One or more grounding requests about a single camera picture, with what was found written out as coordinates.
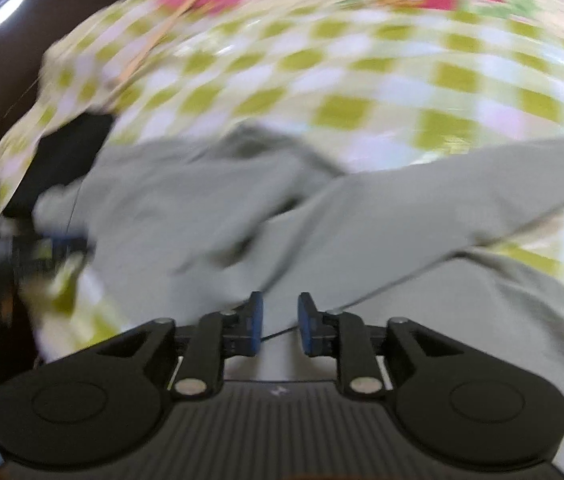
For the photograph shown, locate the checkered printed bed sheet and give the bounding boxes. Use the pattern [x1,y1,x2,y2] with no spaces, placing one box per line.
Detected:
[0,0,564,361]

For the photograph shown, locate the dark brown furniture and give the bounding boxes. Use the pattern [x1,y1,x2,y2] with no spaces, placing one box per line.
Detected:
[0,0,173,201]

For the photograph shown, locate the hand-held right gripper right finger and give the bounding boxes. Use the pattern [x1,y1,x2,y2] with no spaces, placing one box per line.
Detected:
[298,291,468,397]

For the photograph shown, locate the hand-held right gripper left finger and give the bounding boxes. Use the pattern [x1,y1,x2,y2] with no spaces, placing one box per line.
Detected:
[94,291,264,401]

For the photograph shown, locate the grey towel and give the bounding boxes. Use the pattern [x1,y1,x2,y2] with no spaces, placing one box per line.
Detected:
[32,122,564,441]

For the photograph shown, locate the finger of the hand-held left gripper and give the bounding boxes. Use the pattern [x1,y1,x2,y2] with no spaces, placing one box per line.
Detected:
[49,234,87,262]

